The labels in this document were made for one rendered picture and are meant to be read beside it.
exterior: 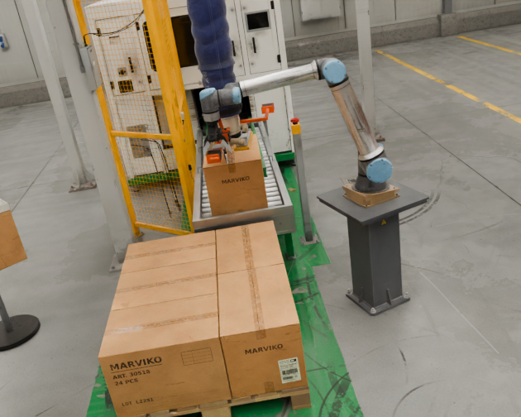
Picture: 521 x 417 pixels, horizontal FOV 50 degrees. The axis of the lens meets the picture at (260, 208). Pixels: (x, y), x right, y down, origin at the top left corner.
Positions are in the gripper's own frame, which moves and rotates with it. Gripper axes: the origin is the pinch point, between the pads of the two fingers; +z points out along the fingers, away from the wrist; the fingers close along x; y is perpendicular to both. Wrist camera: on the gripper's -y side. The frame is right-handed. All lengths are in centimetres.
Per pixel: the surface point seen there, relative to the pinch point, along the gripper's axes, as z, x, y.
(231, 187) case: 43, 5, 57
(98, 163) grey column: 30, 112, 104
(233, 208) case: 59, 6, 56
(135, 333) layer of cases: 66, 46, -69
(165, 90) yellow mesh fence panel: -16, 52, 118
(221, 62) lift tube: -42, -3, 49
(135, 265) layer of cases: 66, 65, 3
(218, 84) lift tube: -29, 0, 49
